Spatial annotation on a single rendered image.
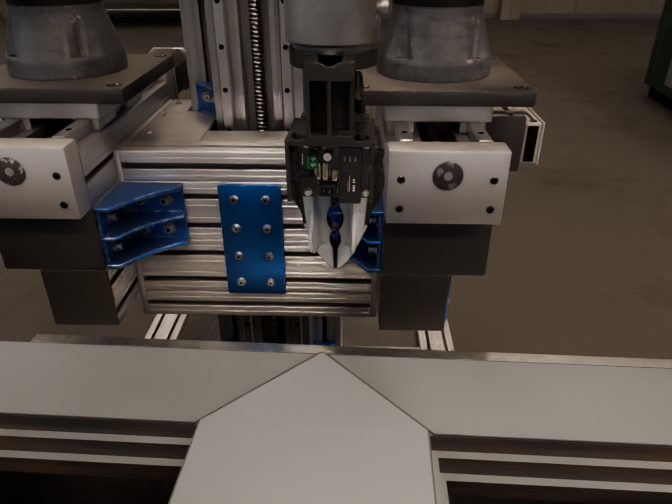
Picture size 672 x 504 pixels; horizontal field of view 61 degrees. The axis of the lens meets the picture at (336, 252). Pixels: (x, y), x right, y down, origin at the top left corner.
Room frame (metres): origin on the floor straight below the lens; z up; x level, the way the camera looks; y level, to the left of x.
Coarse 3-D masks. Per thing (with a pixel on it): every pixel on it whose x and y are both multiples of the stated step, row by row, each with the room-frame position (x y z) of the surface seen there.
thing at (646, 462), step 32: (0, 416) 0.33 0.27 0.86; (32, 416) 0.33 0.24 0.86; (0, 448) 0.33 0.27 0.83; (32, 448) 0.33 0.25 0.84; (64, 448) 0.32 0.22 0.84; (96, 448) 0.32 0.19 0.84; (128, 448) 0.32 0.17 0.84; (160, 448) 0.32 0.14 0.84; (448, 448) 0.31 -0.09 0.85; (480, 448) 0.31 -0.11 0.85; (512, 448) 0.31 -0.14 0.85; (544, 448) 0.31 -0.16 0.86; (576, 448) 0.30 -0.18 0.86; (608, 448) 0.30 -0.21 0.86; (640, 448) 0.30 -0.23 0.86; (448, 480) 0.30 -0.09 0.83; (480, 480) 0.30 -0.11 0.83; (512, 480) 0.30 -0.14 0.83; (544, 480) 0.30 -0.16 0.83; (576, 480) 0.30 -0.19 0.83; (608, 480) 0.30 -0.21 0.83; (640, 480) 0.29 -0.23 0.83
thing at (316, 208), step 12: (312, 204) 0.47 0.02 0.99; (324, 204) 0.49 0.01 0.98; (312, 216) 0.46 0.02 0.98; (324, 216) 0.49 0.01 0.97; (312, 228) 0.45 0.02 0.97; (324, 228) 0.49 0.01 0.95; (312, 240) 0.45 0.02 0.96; (324, 240) 0.49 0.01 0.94; (312, 252) 0.45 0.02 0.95; (324, 252) 0.49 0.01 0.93
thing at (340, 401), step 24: (264, 384) 0.37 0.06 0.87; (288, 384) 0.37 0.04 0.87; (312, 384) 0.37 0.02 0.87; (336, 384) 0.37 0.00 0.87; (360, 384) 0.37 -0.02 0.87; (240, 408) 0.34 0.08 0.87; (264, 408) 0.34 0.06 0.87; (288, 408) 0.34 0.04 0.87; (312, 408) 0.34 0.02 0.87; (336, 408) 0.34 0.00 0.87; (360, 408) 0.34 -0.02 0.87; (384, 408) 0.34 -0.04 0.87
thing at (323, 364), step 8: (320, 352) 0.41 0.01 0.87; (312, 360) 0.40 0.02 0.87; (320, 360) 0.40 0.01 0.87; (328, 360) 0.40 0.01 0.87; (296, 368) 0.39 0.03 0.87; (304, 368) 0.39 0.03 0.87; (312, 368) 0.39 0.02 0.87; (320, 368) 0.39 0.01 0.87; (328, 368) 0.39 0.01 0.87; (336, 368) 0.39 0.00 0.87; (344, 368) 0.39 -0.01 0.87
